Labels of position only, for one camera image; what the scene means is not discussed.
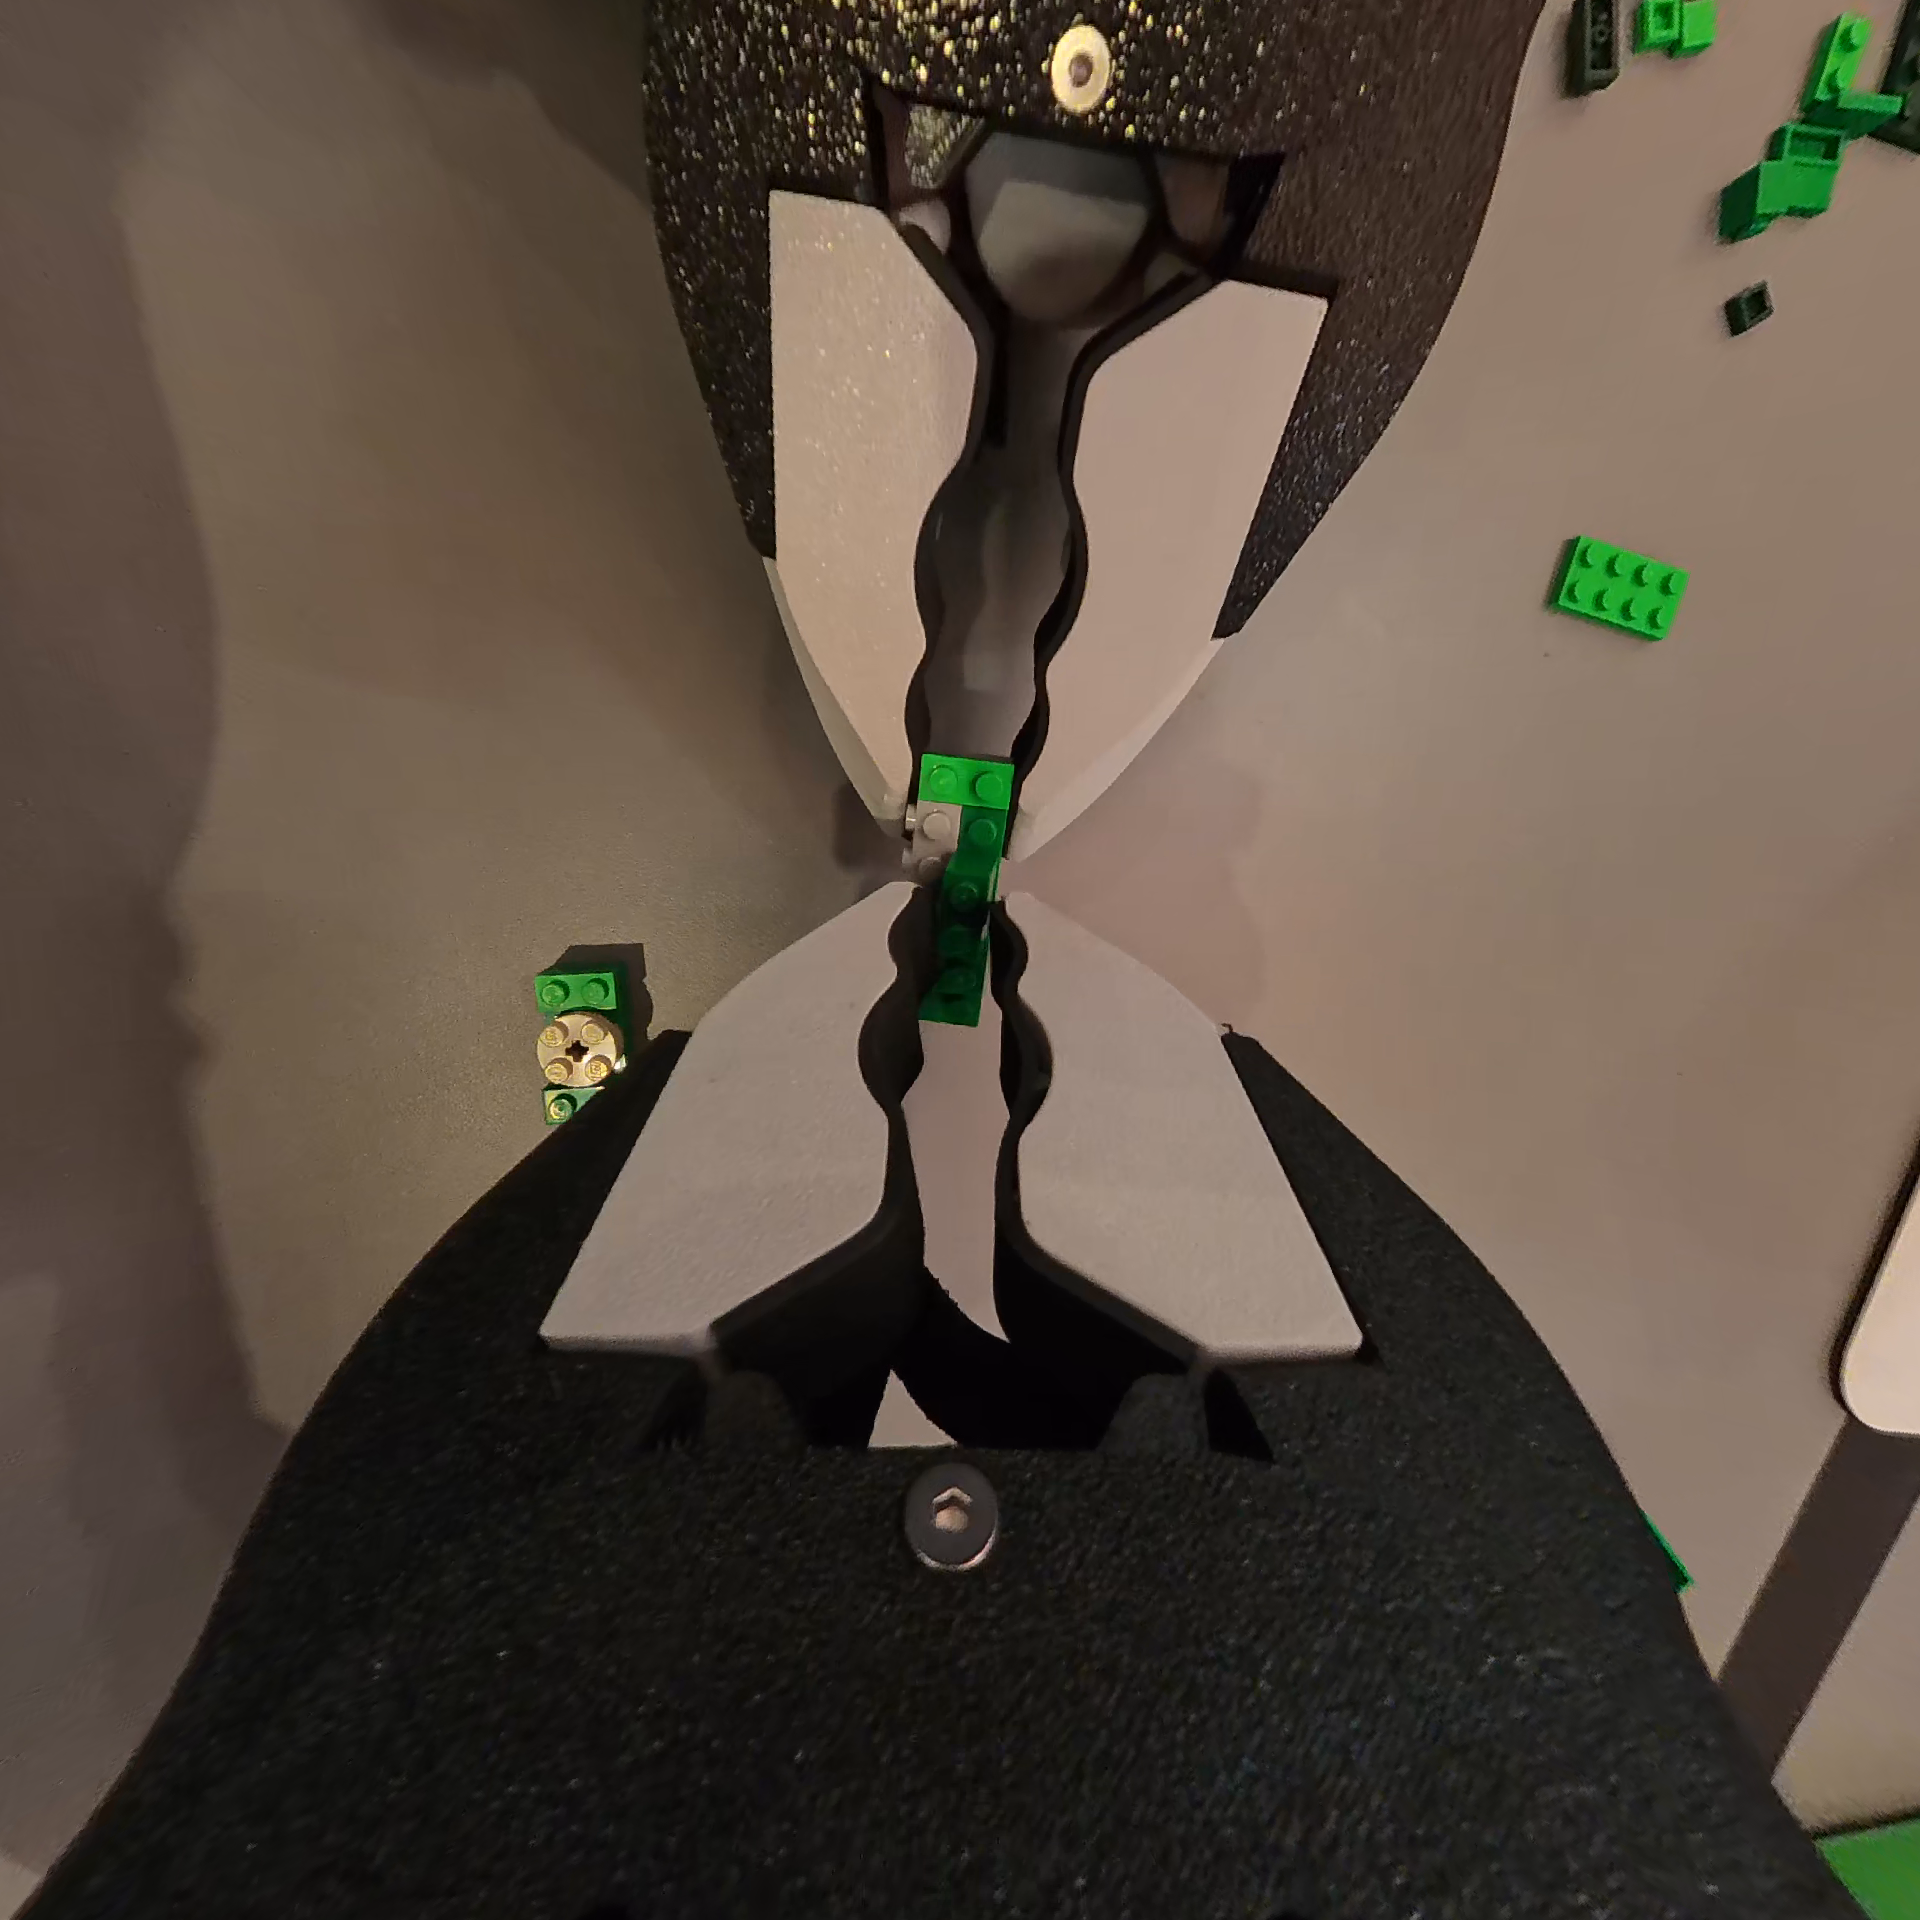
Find green angled brick piece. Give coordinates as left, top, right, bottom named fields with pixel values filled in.
left=1796, top=14, right=1912, bottom=146

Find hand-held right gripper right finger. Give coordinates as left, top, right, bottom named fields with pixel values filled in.
left=989, top=896, right=1369, bottom=1367

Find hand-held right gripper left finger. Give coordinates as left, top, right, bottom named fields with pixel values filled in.
left=538, top=882, right=924, bottom=1361

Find green two-by-four brick plate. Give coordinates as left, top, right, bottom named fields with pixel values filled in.
left=1548, top=535, right=1692, bottom=644

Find green and grey brick strip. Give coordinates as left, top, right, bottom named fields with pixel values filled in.
left=906, top=754, right=1019, bottom=1031

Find green hollow cube brick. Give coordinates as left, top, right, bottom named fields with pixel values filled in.
left=1716, top=123, right=1845, bottom=242

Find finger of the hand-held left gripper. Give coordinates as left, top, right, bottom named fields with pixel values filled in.
left=1016, top=274, right=1336, bottom=876
left=761, top=184, right=988, bottom=876

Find white rounded panel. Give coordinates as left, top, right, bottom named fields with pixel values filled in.
left=1835, top=1185, right=1920, bottom=1444

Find green bricks with tan round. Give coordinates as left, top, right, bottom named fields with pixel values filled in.
left=535, top=945, right=650, bottom=1130

